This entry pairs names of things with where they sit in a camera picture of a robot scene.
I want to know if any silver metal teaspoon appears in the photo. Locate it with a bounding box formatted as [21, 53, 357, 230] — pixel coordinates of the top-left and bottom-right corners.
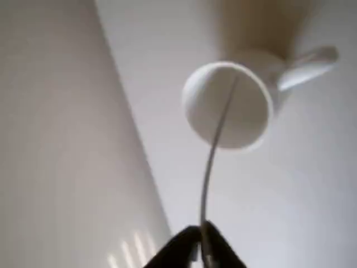
[198, 76, 240, 268]

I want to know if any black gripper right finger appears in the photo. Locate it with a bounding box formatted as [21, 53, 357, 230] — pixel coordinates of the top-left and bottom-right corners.
[201, 219, 245, 268]

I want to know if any white ceramic mug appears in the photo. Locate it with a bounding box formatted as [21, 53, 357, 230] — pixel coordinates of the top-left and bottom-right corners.
[181, 46, 340, 155]

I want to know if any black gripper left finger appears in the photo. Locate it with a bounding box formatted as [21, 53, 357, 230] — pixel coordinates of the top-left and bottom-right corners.
[144, 225, 202, 268]

